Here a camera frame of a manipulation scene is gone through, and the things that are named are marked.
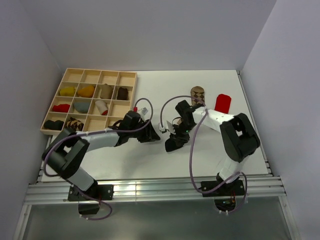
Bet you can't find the yellow rolled sock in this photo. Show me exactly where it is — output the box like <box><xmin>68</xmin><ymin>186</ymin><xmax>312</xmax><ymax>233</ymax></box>
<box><xmin>59</xmin><ymin>86</ymin><xmax>76</xmax><ymax>97</ymax></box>

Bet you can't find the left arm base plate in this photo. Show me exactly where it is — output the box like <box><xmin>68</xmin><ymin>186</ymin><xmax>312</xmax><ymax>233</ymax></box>
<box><xmin>67</xmin><ymin>184</ymin><xmax>114</xmax><ymax>202</ymax></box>

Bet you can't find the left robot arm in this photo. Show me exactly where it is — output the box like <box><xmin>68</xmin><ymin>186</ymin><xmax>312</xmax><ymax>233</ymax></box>
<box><xmin>42</xmin><ymin>110</ymin><xmax>161</xmax><ymax>200</ymax></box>

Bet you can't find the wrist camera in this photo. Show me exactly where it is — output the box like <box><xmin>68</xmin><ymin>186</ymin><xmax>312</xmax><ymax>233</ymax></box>
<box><xmin>133</xmin><ymin>106</ymin><xmax>148</xmax><ymax>117</ymax></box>
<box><xmin>158</xmin><ymin>121</ymin><xmax>176</xmax><ymax>134</ymax></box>

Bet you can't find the black sock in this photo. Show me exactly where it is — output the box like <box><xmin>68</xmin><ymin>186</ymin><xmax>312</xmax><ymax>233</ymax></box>
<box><xmin>43</xmin><ymin>120</ymin><xmax>64</xmax><ymax>131</ymax></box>
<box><xmin>165</xmin><ymin>134</ymin><xmax>190</xmax><ymax>153</ymax></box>

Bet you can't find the flat brown argyle sock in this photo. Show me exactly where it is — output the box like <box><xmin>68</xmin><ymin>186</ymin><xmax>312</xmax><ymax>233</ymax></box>
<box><xmin>190</xmin><ymin>86</ymin><xmax>205</xmax><ymax>106</ymax></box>

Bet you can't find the wooden compartment tray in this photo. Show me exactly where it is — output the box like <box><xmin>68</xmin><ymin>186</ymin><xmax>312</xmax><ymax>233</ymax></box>
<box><xmin>40</xmin><ymin>68</ymin><xmax>138</xmax><ymax>135</ymax></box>

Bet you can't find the orange rolled sock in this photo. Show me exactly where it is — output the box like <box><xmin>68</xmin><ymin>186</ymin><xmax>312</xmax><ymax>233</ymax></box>
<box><xmin>77</xmin><ymin>85</ymin><xmax>95</xmax><ymax>98</ymax></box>

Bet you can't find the grey rolled sock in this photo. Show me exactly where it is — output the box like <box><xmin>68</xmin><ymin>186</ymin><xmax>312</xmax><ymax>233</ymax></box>
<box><xmin>73</xmin><ymin>101</ymin><xmax>91</xmax><ymax>114</ymax></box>

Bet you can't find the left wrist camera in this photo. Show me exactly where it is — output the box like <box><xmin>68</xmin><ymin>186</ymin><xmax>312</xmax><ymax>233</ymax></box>
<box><xmin>133</xmin><ymin>106</ymin><xmax>148</xmax><ymax>117</ymax></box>

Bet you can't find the tan rolled sock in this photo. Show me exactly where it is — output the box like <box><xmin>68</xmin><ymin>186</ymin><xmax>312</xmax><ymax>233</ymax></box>
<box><xmin>100</xmin><ymin>83</ymin><xmax>113</xmax><ymax>99</ymax></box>

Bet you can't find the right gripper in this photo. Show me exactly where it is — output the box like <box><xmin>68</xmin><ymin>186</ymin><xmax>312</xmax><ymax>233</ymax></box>
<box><xmin>169</xmin><ymin>120</ymin><xmax>196</xmax><ymax>147</ymax></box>

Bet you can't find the flat red Santa sock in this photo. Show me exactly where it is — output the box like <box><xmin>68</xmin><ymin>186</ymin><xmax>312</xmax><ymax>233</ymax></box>
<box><xmin>214</xmin><ymin>93</ymin><xmax>232</xmax><ymax>114</ymax></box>

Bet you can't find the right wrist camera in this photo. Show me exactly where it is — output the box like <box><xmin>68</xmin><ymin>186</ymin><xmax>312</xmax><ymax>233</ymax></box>
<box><xmin>158</xmin><ymin>121</ymin><xmax>176</xmax><ymax>134</ymax></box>

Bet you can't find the dark brown rolled sock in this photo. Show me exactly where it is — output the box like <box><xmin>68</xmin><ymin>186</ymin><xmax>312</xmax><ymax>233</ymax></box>
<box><xmin>116</xmin><ymin>87</ymin><xmax>129</xmax><ymax>101</ymax></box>

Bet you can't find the black rolled sock in tray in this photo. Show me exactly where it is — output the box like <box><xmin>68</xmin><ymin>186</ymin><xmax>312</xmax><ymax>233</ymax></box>
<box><xmin>43</xmin><ymin>120</ymin><xmax>64</xmax><ymax>131</ymax></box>

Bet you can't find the white red-tipped rolled sock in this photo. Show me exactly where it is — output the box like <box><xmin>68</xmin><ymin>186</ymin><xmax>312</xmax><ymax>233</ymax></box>
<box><xmin>95</xmin><ymin>100</ymin><xmax>109</xmax><ymax>116</ymax></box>

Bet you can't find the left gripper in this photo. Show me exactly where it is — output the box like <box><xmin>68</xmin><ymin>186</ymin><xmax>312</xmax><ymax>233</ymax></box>
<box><xmin>128</xmin><ymin>119</ymin><xmax>160</xmax><ymax>143</ymax></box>

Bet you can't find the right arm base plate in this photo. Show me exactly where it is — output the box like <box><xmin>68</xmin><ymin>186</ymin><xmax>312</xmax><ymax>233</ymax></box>
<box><xmin>199</xmin><ymin>179</ymin><xmax>245</xmax><ymax>197</ymax></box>

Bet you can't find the red rolled sock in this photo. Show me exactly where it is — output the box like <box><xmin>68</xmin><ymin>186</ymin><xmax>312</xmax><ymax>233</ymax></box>
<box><xmin>52</xmin><ymin>103</ymin><xmax>70</xmax><ymax>113</ymax></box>

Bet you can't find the argyle rolled sock in tray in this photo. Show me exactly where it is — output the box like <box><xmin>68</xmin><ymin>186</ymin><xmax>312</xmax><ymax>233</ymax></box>
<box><xmin>65</xmin><ymin>117</ymin><xmax>84</xmax><ymax>132</ymax></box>

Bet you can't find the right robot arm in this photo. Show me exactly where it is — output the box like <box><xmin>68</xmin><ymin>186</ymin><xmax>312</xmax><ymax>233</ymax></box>
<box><xmin>165</xmin><ymin>100</ymin><xmax>261</xmax><ymax>195</ymax></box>

